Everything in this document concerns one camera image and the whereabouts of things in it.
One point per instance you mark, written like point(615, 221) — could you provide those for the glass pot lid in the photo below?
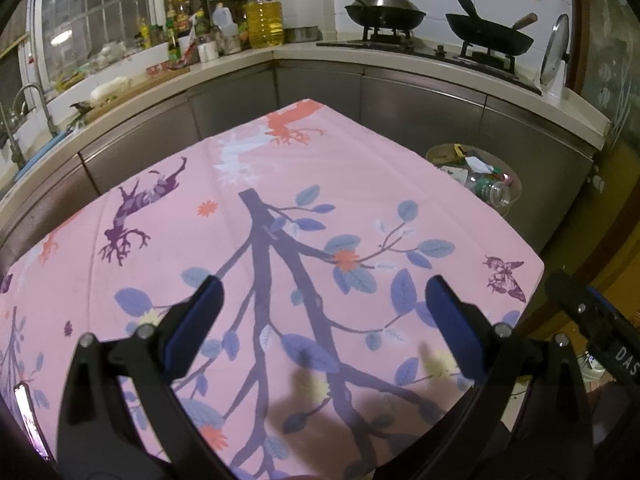
point(554, 50)

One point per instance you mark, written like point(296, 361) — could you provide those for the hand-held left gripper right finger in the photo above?
point(457, 335)

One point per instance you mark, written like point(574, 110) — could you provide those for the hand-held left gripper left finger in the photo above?
point(194, 332)

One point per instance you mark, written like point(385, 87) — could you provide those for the white plastic jug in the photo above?
point(225, 20)

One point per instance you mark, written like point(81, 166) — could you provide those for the large wooden cutting board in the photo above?
point(145, 85)

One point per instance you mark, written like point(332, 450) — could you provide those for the white jar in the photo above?
point(207, 51)

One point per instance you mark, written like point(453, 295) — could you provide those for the gas stove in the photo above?
point(425, 47)

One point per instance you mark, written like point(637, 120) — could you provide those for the barred window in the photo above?
point(95, 5)

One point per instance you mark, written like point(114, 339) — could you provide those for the red white bowl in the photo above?
point(157, 68)

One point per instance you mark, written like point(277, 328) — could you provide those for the wok with steel lid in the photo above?
point(385, 10)

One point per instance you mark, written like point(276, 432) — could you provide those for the row of sauce bottles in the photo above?
point(172, 30)

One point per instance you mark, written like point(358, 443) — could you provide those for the smartphone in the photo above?
point(30, 420)

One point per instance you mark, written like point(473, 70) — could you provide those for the beige trash bin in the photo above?
point(440, 152)

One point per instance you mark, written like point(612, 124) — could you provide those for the black wok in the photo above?
point(490, 35)

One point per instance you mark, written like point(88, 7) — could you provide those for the small steel pot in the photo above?
point(302, 34)

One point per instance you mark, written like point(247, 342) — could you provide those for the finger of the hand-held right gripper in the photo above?
point(610, 302)
point(580, 307)

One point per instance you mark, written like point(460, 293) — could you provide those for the steel kitchen counter cabinet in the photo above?
point(400, 110)

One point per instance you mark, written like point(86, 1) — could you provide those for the large yellow oil bottle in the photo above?
point(264, 22)

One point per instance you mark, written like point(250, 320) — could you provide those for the white wrapped food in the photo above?
point(107, 89)

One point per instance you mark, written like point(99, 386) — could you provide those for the pink printed tablecloth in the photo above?
point(350, 185)

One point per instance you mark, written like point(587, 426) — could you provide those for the frosted glass door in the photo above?
point(610, 60)

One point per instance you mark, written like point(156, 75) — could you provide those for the steel faucet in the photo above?
point(15, 145)
point(47, 110)

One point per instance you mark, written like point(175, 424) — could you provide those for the blue basin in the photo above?
point(42, 152)

